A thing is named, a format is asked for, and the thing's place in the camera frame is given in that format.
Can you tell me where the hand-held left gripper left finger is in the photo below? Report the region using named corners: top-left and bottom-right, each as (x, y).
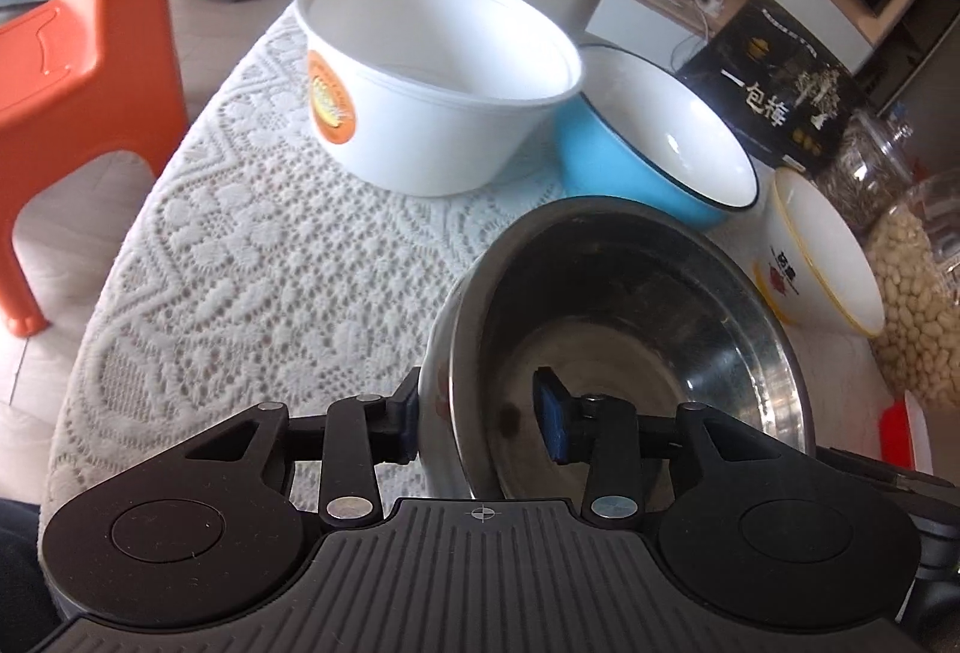
top-left (184, 368), bottom-right (422, 528)

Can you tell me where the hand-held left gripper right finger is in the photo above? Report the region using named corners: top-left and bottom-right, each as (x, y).
top-left (531, 366), bottom-right (762, 528)

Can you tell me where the stainless steel bowl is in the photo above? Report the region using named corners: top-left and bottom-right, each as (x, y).
top-left (418, 197), bottom-right (822, 500)

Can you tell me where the blue enamel bowl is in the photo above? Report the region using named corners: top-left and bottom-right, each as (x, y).
top-left (553, 44), bottom-right (760, 232)

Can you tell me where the white bowl yellow rim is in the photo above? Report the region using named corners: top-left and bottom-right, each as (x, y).
top-left (759, 167), bottom-right (887, 339)

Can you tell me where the white lace tablecloth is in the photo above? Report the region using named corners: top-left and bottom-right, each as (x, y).
top-left (46, 11), bottom-right (923, 526)

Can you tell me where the glass jar of peanuts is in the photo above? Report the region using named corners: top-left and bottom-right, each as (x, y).
top-left (862, 169), bottom-right (960, 410)

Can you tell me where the black snack bag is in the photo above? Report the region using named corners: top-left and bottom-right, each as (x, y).
top-left (675, 0), bottom-right (863, 174)

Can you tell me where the orange plastic chair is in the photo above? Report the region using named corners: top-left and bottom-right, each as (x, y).
top-left (0, 0), bottom-right (188, 335)

